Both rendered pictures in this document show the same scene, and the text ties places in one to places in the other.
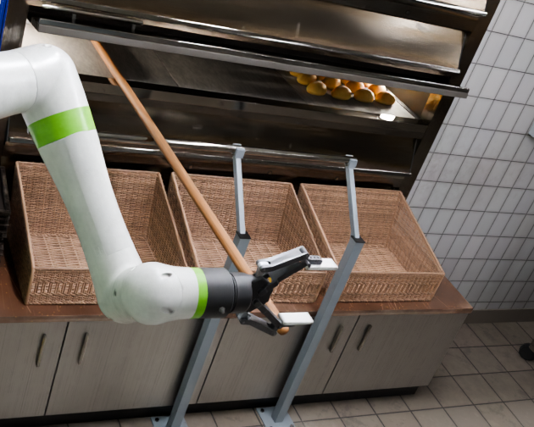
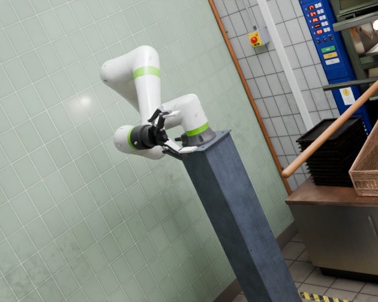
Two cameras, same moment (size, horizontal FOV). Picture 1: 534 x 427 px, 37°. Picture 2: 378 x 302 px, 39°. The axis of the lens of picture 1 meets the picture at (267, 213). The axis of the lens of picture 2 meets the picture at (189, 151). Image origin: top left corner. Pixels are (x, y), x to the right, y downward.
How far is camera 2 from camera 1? 229 cm
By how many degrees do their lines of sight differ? 81
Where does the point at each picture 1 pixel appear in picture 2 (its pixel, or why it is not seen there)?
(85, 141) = (138, 80)
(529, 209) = not seen: outside the picture
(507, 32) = not seen: outside the picture
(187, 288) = (124, 133)
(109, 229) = (142, 116)
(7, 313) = (343, 200)
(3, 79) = (111, 65)
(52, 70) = (132, 56)
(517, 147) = not seen: outside the picture
